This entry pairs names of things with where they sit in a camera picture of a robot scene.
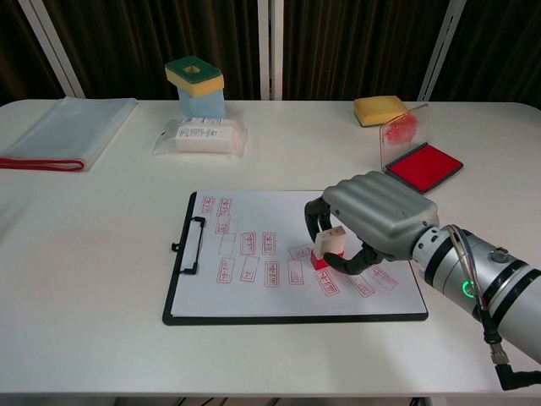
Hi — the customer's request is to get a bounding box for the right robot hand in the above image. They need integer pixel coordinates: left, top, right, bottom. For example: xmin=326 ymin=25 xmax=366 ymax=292
xmin=303 ymin=170 xmax=440 ymax=278

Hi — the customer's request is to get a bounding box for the small red stamp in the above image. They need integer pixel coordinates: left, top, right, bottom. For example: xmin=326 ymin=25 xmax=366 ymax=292
xmin=310 ymin=227 xmax=347 ymax=271

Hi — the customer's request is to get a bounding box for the black clipboard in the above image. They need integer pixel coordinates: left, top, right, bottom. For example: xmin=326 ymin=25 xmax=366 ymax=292
xmin=162 ymin=190 xmax=429 ymax=326

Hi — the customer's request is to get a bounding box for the red ink pad clear lid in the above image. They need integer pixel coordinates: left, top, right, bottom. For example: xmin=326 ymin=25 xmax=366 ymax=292
xmin=379 ymin=103 xmax=463 ymax=195

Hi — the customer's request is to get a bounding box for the plain yellow sponge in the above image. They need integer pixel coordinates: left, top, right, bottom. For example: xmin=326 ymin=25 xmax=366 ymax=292
xmin=352 ymin=95 xmax=409 ymax=128

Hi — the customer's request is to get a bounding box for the white paper with red stamps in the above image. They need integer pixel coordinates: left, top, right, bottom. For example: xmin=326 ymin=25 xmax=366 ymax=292
xmin=171 ymin=193 xmax=427 ymax=317

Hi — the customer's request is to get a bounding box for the clear packet of white tissues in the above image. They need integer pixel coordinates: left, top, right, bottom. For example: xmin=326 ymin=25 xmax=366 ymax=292
xmin=152 ymin=117 xmax=249 ymax=158

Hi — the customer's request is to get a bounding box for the green topped yellow sponge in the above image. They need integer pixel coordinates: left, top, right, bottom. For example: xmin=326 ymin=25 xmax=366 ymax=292
xmin=164 ymin=55 xmax=225 ymax=96

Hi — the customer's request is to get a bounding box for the dark pleated curtain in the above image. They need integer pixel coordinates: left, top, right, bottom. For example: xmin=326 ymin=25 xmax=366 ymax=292
xmin=0 ymin=0 xmax=541 ymax=118

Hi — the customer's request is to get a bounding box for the clear zip pouch red zipper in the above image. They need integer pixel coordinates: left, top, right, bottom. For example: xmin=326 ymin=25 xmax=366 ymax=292
xmin=0 ymin=96 xmax=139 ymax=173

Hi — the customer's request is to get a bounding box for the right arm wire with plug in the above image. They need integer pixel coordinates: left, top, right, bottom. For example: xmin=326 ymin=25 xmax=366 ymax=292
xmin=447 ymin=226 xmax=541 ymax=392

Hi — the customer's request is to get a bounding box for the white frame post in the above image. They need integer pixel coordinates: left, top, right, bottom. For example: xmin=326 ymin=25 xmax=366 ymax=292
xmin=19 ymin=0 xmax=85 ymax=100
xmin=257 ymin=0 xmax=284 ymax=102
xmin=418 ymin=0 xmax=462 ymax=103

